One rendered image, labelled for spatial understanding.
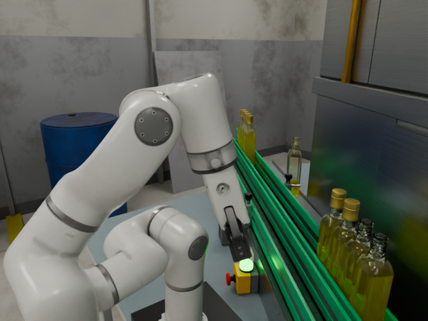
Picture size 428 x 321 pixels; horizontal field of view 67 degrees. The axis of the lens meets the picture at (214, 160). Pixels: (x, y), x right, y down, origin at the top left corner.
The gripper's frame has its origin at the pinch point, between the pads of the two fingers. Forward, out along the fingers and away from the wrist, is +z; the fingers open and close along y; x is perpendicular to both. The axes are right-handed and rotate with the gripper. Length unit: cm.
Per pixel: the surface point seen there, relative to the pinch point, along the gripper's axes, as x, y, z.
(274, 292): -6.4, 20.2, 33.2
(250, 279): -2, 34, 39
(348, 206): -27.0, 14.4, 10.0
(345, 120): -46, 49, 2
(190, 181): 24, 285, 106
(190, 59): -14, 317, -18
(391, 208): -39.1, 17.6, 16.4
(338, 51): -51, 59, -18
